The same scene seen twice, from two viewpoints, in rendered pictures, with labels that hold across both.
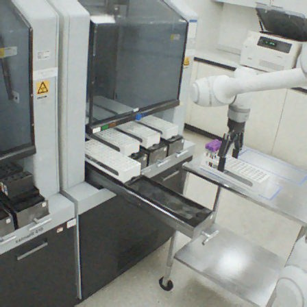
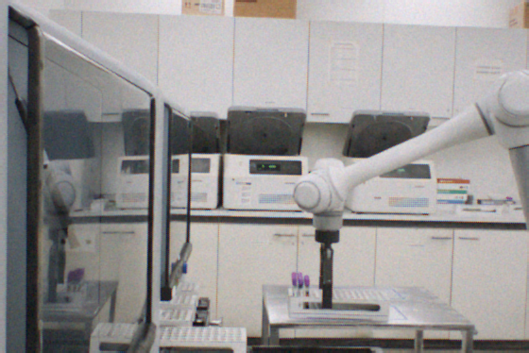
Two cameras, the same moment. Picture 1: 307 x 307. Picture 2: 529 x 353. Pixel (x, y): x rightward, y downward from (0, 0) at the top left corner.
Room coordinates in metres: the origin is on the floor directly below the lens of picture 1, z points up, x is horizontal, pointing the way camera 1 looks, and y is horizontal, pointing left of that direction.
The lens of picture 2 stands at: (0.14, 0.91, 1.32)
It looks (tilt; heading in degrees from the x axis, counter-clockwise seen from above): 3 degrees down; 320
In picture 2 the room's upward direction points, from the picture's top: 2 degrees clockwise
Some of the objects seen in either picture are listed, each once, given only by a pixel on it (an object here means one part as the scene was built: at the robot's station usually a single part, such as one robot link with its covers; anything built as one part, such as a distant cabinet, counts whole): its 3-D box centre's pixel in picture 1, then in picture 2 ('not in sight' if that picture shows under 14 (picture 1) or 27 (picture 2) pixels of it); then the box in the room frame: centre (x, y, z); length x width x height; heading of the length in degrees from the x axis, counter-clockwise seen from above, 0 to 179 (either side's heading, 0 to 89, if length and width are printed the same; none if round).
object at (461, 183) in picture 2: not in sight; (452, 181); (2.44, -2.84, 1.10); 0.24 x 0.13 x 0.10; 51
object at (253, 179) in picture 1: (234, 170); (337, 304); (1.28, -0.36, 0.85); 0.30 x 0.10 x 0.06; 49
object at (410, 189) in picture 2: not in sight; (385, 160); (2.65, -2.32, 1.25); 0.62 x 0.56 x 0.69; 142
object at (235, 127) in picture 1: (235, 129); (327, 244); (1.31, -0.33, 1.03); 0.08 x 0.07 x 0.09; 139
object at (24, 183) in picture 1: (18, 185); not in sight; (0.99, 0.46, 0.85); 0.12 x 0.02 x 0.06; 143
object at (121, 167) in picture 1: (107, 160); (183, 345); (1.28, 0.18, 0.83); 0.30 x 0.10 x 0.06; 53
